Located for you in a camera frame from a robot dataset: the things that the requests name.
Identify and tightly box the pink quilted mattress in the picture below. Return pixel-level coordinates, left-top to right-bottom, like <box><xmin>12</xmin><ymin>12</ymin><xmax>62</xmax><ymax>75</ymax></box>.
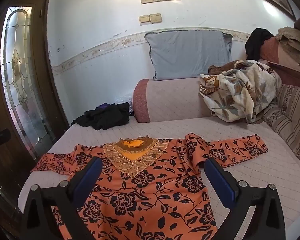
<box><xmin>17</xmin><ymin>117</ymin><xmax>300</xmax><ymax>240</ymax></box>

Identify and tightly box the orange floral blouse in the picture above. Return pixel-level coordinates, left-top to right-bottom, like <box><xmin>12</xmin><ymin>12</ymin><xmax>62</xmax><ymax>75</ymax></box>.
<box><xmin>31</xmin><ymin>134</ymin><xmax>269</xmax><ymax>240</ymax></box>

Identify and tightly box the pile of black clothes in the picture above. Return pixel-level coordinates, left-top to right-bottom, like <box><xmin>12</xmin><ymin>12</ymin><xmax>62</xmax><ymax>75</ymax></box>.
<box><xmin>71</xmin><ymin>102</ymin><xmax>130</xmax><ymax>131</ymax></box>

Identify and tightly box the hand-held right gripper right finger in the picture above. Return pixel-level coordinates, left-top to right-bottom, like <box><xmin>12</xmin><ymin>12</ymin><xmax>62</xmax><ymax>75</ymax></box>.
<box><xmin>204</xmin><ymin>157</ymin><xmax>287</xmax><ymax>240</ymax></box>

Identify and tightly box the black garment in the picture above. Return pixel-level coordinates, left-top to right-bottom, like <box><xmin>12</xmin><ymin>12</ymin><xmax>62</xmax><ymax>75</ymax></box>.
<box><xmin>245</xmin><ymin>28</ymin><xmax>275</xmax><ymax>60</ymax></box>

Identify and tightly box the wooden door with glass pane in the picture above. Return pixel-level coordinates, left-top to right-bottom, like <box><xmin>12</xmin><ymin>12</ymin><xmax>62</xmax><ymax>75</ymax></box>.
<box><xmin>0</xmin><ymin>0</ymin><xmax>68</xmax><ymax>230</ymax></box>

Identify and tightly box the black door handle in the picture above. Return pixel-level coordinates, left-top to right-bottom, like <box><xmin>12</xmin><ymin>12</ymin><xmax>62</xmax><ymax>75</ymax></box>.
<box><xmin>0</xmin><ymin>129</ymin><xmax>11</xmax><ymax>153</ymax></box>

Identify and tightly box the cream floral blanket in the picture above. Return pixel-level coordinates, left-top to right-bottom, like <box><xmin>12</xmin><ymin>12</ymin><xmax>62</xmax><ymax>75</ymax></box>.
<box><xmin>199</xmin><ymin>60</ymin><xmax>283</xmax><ymax>124</ymax></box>

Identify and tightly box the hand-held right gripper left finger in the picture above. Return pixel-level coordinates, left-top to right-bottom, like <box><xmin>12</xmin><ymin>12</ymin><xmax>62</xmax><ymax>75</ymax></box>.
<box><xmin>20</xmin><ymin>156</ymin><xmax>103</xmax><ymax>240</ymax></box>

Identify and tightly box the red sofa backrest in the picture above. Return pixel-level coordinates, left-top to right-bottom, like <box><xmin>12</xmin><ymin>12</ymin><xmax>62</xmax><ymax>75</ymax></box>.
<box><xmin>259</xmin><ymin>37</ymin><xmax>300</xmax><ymax>90</ymax></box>

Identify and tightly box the beige towel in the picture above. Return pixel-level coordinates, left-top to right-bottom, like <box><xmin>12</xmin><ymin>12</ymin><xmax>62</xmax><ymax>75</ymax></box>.
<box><xmin>275</xmin><ymin>26</ymin><xmax>300</xmax><ymax>68</ymax></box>

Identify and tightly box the striped floral cushion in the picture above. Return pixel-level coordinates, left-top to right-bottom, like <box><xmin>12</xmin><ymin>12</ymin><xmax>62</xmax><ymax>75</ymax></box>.
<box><xmin>262</xmin><ymin>84</ymin><xmax>300</xmax><ymax>174</ymax></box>

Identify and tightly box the pink quilted bolster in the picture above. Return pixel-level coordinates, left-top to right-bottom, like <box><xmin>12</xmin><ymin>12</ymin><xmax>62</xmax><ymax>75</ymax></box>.
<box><xmin>132</xmin><ymin>77</ymin><xmax>217</xmax><ymax>123</ymax></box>

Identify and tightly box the brown garment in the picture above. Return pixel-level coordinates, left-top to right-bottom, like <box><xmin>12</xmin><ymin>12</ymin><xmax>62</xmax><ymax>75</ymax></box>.
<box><xmin>208</xmin><ymin>60</ymin><xmax>243</xmax><ymax>75</ymax></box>

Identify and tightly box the grey pillow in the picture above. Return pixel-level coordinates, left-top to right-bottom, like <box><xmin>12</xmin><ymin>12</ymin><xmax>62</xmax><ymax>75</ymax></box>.
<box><xmin>144</xmin><ymin>30</ymin><xmax>233</xmax><ymax>81</ymax></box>

